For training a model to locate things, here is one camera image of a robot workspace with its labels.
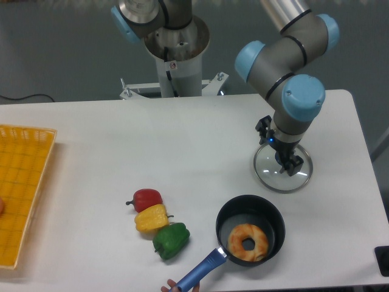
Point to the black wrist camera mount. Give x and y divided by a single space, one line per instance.
264 128

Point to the grey table leg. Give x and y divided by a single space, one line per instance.
380 146

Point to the black device at table edge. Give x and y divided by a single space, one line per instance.
382 257

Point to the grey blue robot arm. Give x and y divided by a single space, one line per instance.
272 70

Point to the person's hand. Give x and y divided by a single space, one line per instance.
172 286

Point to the yellow toy bell pepper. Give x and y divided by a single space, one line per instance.
152 219

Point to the green toy bell pepper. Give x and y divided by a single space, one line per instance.
170 240

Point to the glazed toy donut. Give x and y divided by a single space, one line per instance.
248 242

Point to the black saucepan blue handle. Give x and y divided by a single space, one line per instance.
242 209

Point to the glass pot lid blue knob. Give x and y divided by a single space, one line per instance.
268 172

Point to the yellow plastic basket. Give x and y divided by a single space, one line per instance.
25 152

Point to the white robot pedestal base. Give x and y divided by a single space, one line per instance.
178 57

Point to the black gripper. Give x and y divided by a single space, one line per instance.
285 151

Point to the red toy bell pepper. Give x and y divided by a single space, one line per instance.
145 198

